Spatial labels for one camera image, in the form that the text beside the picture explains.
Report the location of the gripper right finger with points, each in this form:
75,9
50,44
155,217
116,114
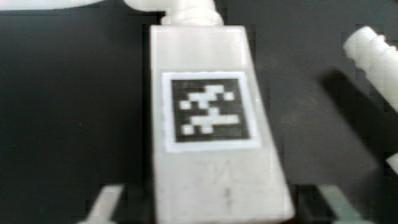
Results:
347,214

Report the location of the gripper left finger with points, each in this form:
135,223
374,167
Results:
103,206

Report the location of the white leg with peg front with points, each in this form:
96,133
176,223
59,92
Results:
219,180

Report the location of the white chair leg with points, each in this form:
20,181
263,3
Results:
374,55

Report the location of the white chair back frame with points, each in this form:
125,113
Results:
43,4

